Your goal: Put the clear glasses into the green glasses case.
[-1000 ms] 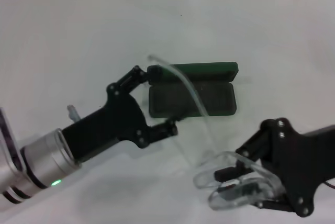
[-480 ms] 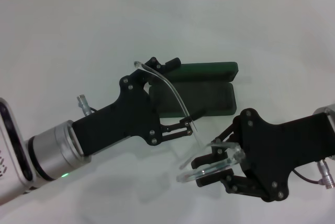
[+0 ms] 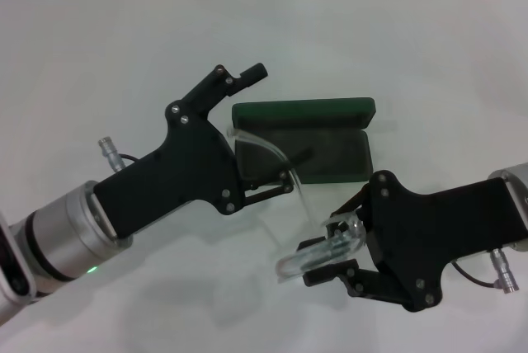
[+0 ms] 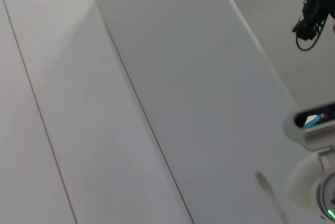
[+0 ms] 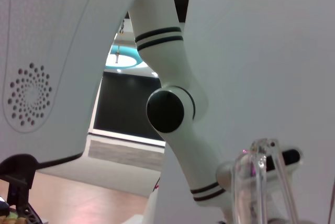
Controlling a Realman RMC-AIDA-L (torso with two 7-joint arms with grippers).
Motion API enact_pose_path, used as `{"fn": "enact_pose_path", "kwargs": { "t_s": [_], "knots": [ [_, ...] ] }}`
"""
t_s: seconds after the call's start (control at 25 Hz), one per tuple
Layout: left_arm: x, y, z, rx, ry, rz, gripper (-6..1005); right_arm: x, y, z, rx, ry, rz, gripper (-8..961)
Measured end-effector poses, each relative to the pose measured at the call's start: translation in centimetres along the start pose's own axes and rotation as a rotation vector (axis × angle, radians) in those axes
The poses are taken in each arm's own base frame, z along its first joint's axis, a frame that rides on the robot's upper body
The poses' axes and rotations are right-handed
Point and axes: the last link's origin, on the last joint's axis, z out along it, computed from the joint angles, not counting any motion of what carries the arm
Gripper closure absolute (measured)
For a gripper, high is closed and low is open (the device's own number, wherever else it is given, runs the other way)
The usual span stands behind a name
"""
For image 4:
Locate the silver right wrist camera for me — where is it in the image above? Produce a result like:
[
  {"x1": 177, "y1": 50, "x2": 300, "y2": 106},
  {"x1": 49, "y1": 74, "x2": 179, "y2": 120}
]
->
[{"x1": 284, "y1": 102, "x2": 335, "y2": 152}]

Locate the black device with cables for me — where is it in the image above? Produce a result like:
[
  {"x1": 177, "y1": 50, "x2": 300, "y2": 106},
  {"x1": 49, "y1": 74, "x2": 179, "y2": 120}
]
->
[{"x1": 292, "y1": 0, "x2": 335, "y2": 52}]

